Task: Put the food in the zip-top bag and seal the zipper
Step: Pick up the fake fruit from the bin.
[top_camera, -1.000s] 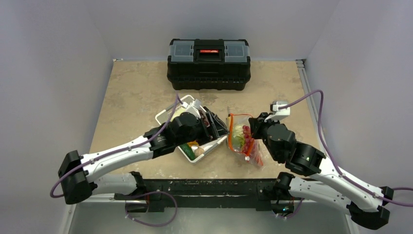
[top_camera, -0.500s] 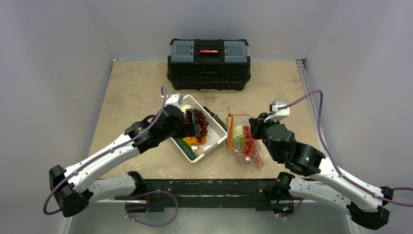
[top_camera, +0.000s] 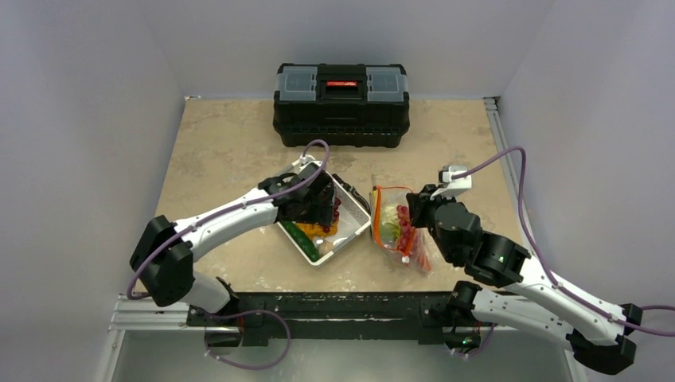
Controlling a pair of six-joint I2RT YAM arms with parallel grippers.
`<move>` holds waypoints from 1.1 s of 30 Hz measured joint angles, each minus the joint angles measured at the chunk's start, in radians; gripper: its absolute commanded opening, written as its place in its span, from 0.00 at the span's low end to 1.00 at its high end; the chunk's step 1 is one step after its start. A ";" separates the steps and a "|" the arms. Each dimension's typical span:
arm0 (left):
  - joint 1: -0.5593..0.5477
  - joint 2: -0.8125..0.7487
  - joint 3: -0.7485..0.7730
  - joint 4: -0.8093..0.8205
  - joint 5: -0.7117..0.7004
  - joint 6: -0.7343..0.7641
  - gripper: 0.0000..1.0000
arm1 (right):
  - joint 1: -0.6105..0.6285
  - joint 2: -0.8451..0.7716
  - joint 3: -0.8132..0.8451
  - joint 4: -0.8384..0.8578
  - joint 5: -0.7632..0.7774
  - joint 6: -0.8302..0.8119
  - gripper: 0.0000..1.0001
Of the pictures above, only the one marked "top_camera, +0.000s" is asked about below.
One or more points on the white plastic basket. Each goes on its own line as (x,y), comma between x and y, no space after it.
(351,219)

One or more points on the dark green cucumber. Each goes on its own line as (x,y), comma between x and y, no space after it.
(301,239)

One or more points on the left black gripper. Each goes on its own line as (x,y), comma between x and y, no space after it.
(321,213)

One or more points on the green cabbage head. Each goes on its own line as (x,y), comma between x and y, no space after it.
(389,225)

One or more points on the black wire stripper pliers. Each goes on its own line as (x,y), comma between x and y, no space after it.
(353,192)

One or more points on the black plastic toolbox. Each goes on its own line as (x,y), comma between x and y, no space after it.
(361,105)

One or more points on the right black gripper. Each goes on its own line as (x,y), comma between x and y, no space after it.
(418,207)

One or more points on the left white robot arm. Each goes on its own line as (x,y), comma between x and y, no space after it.
(164,256)

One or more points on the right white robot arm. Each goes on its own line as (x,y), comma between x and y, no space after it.
(510,287)

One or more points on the clear zip top bag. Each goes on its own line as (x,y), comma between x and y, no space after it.
(391,195)

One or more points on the orange plastic carrot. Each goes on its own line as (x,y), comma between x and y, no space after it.
(419,257)

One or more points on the red grape bunch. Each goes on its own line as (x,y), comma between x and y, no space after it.
(408,235)

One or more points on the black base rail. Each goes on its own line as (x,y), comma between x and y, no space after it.
(427,317)

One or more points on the aluminium table edge rail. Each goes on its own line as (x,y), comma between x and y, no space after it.
(511,165)

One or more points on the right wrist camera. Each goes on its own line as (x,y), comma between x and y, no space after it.
(453,182)

